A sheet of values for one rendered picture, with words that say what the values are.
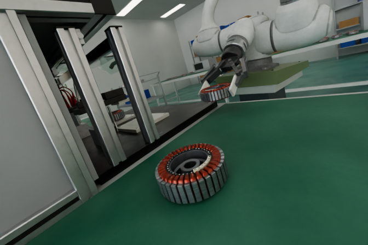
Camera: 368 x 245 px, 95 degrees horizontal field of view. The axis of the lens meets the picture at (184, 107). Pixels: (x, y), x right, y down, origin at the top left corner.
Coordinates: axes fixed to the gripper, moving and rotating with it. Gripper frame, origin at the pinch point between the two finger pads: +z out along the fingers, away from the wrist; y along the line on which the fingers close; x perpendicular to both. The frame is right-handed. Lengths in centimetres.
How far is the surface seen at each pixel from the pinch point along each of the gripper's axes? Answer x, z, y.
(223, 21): 199, -628, -311
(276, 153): -4.8, 22.2, 22.4
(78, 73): -31.3, 24.0, -4.4
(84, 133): -13, 28, -45
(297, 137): -1.8, 17.1, 24.5
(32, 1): -42.5, 20.6, -2.9
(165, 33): 120, -574, -561
